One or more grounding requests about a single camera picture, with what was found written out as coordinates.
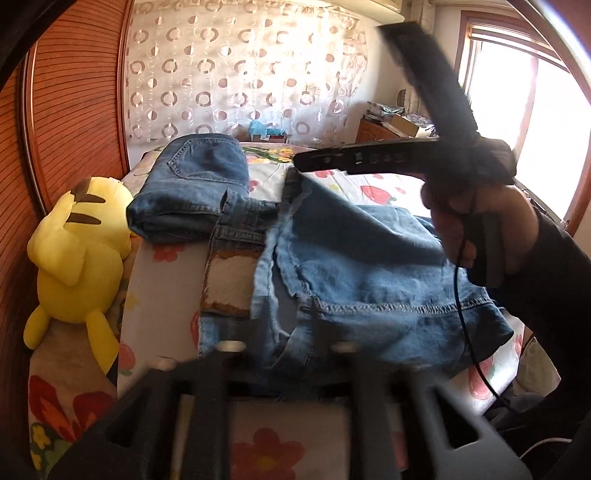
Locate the window with wooden frame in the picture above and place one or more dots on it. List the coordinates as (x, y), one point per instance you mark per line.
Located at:
(522, 92)

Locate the light blue denim jeans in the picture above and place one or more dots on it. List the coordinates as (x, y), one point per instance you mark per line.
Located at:
(291, 277)

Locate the blue item behind bed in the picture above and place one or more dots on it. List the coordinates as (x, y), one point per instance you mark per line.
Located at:
(259, 132)

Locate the yellow Pikachu plush toy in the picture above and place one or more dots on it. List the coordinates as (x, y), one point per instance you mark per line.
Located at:
(79, 248)

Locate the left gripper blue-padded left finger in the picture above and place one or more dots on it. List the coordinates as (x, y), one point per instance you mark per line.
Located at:
(173, 423)

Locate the person's right forearm dark sleeve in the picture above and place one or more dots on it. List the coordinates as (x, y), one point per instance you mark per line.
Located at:
(550, 294)

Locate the white circle-patterned curtain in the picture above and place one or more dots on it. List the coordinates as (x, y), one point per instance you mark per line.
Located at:
(196, 67)

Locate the person's right hand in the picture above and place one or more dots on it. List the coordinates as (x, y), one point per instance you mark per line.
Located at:
(519, 224)

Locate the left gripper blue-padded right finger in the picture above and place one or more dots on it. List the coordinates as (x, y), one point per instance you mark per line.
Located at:
(409, 424)

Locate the cardboard box on sideboard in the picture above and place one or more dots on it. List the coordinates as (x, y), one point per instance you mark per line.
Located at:
(406, 128)

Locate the dark blue jeans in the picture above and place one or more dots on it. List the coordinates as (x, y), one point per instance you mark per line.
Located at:
(183, 195)

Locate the floral bed sheet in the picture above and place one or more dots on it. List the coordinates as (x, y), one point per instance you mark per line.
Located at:
(156, 309)

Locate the brown wooden sideboard cabinet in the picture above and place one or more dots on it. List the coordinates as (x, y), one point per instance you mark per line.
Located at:
(370, 131)

